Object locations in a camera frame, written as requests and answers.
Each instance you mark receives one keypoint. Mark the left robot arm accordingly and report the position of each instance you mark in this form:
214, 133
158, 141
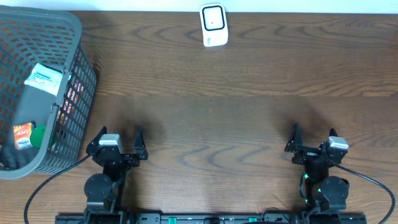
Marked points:
104, 191

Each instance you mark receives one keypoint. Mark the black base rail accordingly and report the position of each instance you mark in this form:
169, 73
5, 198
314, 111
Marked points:
155, 218

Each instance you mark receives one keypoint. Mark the green lid jar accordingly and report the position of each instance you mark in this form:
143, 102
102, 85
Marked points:
37, 136

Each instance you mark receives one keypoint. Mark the small orange snack box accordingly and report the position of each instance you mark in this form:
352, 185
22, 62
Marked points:
22, 135

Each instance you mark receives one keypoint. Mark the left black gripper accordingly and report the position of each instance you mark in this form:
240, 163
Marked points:
140, 150

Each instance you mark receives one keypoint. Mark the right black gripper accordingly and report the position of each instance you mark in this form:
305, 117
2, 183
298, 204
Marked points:
307, 154

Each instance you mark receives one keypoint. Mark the white teal wipes packet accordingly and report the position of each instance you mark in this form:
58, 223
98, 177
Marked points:
45, 79

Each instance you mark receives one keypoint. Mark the red chocolate bar wrapper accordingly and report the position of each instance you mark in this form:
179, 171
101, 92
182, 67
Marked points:
69, 105

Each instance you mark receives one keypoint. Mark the grey plastic mesh basket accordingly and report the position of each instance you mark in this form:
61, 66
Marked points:
53, 39

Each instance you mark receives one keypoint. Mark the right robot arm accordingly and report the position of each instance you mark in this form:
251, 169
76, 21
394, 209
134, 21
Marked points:
325, 195

